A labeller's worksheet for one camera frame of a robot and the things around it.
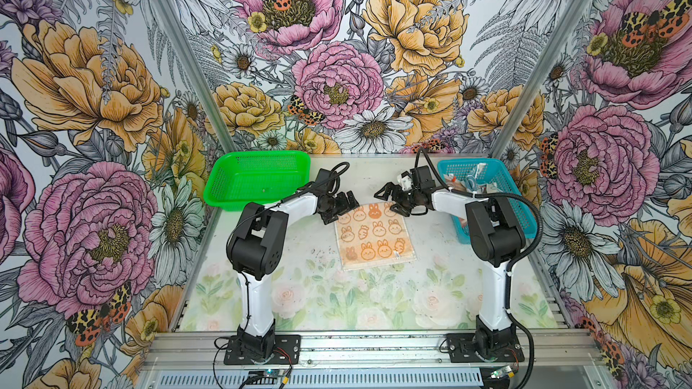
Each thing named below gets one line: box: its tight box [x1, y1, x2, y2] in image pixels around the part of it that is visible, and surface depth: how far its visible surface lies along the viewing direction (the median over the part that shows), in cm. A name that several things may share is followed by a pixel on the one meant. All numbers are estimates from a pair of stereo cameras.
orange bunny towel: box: [334, 202, 418, 272], surface depth 98 cm
